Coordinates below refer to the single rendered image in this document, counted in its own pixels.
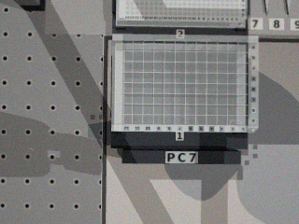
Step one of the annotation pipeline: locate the grey flat base plate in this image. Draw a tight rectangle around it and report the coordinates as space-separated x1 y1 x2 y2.
0 0 103 224

